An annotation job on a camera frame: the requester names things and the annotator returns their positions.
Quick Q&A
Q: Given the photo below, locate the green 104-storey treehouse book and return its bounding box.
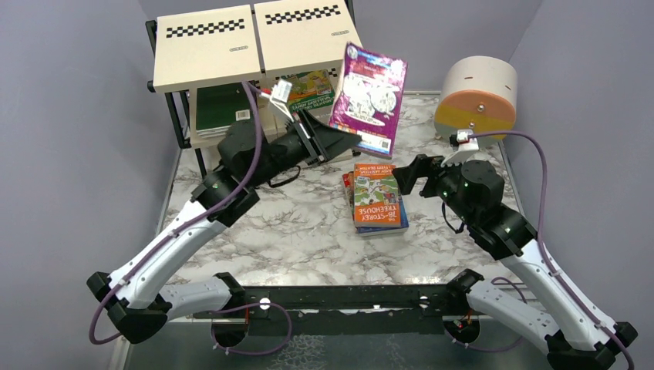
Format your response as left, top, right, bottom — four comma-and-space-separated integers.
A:
281, 69, 335, 118

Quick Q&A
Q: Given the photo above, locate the purple cartoon cover book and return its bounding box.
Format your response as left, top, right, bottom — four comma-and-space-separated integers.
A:
329, 42, 408, 159

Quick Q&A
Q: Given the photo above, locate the plain dark green book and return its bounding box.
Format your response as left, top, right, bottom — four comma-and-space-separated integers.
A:
195, 82, 252, 138

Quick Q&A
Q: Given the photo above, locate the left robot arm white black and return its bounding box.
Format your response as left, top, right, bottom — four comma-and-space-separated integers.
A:
86, 111, 361, 344

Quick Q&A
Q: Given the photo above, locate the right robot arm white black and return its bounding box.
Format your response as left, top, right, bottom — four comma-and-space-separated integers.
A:
393, 154, 638, 369

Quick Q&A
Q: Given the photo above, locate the red spine book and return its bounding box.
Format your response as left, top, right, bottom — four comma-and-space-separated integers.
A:
342, 171, 354, 207

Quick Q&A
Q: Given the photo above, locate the orange 78-storey treehouse book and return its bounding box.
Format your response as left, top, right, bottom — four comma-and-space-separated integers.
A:
353, 163, 399, 227

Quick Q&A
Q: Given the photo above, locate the dark bottom book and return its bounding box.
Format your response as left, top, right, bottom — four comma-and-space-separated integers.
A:
355, 195, 409, 237

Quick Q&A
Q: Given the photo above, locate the round drawer box orange yellow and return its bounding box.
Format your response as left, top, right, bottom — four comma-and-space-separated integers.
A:
434, 55, 517, 138

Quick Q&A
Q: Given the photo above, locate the beige black three-tier shelf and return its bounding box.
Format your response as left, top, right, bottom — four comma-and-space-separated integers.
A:
145, 1, 360, 153

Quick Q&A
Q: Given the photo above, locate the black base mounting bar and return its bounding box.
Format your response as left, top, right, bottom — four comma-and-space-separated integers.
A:
191, 284, 471, 336

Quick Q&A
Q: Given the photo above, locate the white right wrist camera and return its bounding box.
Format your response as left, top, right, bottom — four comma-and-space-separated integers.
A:
440, 129, 480, 167

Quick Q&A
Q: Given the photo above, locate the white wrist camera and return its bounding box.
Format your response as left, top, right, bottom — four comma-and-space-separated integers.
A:
440, 129, 480, 167
259, 79, 295, 122

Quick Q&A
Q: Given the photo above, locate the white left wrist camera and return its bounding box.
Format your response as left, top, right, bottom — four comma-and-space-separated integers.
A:
259, 79, 295, 122

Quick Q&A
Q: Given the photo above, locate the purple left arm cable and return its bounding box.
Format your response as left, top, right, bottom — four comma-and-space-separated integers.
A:
89, 81, 294, 358

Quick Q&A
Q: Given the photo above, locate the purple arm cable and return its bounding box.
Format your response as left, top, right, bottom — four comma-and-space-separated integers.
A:
89, 81, 294, 358
444, 129, 636, 370

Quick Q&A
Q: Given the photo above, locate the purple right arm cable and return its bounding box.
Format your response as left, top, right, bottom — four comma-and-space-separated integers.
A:
444, 129, 636, 370

